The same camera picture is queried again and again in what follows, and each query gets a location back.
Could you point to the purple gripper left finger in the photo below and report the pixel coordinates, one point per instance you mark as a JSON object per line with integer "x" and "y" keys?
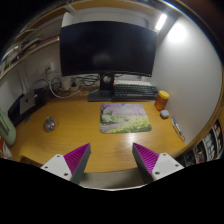
{"x": 70, "y": 166}

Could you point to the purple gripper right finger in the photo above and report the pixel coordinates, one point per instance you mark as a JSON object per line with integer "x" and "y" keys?
{"x": 153, "y": 166}

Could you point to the transparent computer mouse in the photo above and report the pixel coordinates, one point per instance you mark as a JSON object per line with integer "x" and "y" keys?
{"x": 49, "y": 124}

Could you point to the landscape printed mouse pad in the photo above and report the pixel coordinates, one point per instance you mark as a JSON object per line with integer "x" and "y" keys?
{"x": 123, "y": 118}

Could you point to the silver mini computer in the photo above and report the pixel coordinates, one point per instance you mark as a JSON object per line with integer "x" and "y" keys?
{"x": 27, "y": 102}

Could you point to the black computer monitor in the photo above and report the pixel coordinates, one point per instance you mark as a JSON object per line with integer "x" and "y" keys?
{"x": 107, "y": 46}

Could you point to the small grey earbuds case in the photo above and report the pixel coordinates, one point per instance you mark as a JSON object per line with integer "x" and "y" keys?
{"x": 164, "y": 114}

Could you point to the side shelf with items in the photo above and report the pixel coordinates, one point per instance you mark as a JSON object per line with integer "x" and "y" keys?
{"x": 210, "y": 147}

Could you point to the orange jar with lid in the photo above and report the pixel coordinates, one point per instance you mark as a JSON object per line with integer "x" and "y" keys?
{"x": 161, "y": 100}

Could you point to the light green appliance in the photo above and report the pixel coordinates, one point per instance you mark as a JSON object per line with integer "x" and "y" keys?
{"x": 7, "y": 129}

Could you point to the dark mechanical keyboard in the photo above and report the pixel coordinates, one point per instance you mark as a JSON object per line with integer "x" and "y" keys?
{"x": 134, "y": 92}

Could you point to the black monitor stand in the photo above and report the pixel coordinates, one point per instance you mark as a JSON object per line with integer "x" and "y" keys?
{"x": 104, "y": 91}

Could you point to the white LED light bar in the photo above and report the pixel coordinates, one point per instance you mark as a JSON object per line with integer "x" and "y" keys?
{"x": 161, "y": 22}

